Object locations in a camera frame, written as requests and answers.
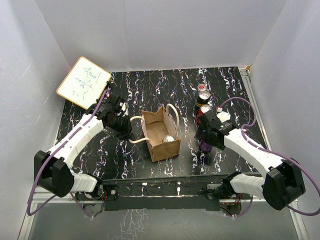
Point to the red-tab soda can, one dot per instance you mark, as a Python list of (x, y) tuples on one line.
[(202, 87)]

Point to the purple soda can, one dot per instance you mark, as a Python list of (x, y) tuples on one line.
[(205, 147)]

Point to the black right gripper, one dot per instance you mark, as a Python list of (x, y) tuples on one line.
[(199, 134)]

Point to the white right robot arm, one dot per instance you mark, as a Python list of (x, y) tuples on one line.
[(260, 155)]

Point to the small white whiteboard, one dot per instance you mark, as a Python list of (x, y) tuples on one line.
[(84, 83)]

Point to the red soda can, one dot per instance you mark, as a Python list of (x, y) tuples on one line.
[(168, 138)]

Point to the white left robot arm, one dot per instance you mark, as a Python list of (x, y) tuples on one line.
[(52, 168)]

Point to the red coke can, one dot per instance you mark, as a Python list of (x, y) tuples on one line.
[(203, 109)]

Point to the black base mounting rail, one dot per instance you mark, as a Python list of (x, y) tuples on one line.
[(170, 193)]

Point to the aluminium frame profile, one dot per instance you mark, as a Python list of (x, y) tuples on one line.
[(68, 219)]

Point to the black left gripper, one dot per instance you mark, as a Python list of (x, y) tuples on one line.
[(126, 134)]

